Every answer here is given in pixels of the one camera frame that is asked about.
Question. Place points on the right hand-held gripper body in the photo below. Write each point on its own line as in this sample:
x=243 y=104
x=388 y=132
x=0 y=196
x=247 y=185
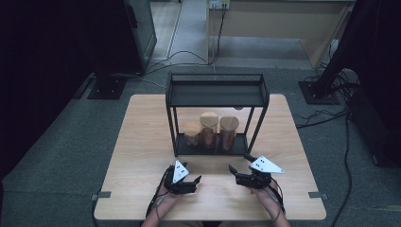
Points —
x=265 y=165

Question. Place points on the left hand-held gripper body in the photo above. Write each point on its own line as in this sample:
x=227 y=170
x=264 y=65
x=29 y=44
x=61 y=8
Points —
x=179 y=172

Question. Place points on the small wooden-lid glass jar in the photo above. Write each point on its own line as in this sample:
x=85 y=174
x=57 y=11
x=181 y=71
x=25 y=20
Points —
x=192 y=129

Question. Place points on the wooden cylinder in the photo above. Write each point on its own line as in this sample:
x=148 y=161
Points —
x=229 y=123

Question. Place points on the tall wooden-lid glass jar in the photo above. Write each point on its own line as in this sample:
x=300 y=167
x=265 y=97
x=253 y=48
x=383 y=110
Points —
x=209 y=119

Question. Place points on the black metal two-tier rack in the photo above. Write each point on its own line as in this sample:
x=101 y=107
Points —
x=217 y=94

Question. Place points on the person's left hand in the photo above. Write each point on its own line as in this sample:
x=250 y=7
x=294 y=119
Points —
x=167 y=197

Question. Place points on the person's right hand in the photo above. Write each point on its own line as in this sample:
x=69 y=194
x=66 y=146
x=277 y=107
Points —
x=268 y=194

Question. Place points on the grey tape strip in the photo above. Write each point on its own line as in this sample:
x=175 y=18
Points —
x=317 y=195
x=101 y=195

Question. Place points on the black stand with pole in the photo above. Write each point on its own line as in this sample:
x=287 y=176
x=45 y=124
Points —
x=320 y=93

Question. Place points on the black box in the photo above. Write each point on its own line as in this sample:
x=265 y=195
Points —
x=373 y=132

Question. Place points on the glass-fronted dark cabinet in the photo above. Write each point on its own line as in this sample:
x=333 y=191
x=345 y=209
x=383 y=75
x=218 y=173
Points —
x=142 y=34

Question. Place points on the white power strip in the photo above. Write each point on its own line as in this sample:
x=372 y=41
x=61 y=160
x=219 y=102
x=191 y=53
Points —
x=219 y=3

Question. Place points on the black stand base plate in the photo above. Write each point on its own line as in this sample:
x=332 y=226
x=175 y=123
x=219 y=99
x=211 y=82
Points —
x=107 y=89

